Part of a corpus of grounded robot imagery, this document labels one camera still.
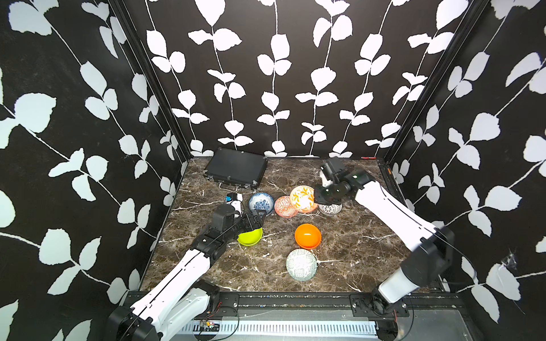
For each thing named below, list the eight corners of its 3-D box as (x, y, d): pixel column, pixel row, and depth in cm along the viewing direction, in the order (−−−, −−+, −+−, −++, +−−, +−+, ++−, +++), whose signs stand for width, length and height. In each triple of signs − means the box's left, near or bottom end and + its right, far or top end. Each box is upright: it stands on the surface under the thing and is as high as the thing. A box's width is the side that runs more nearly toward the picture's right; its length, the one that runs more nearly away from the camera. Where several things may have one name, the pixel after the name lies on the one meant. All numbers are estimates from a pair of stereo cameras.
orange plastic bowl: (295, 251, 89) (295, 246, 84) (294, 229, 95) (294, 223, 91) (320, 251, 89) (322, 246, 85) (317, 229, 95) (319, 223, 91)
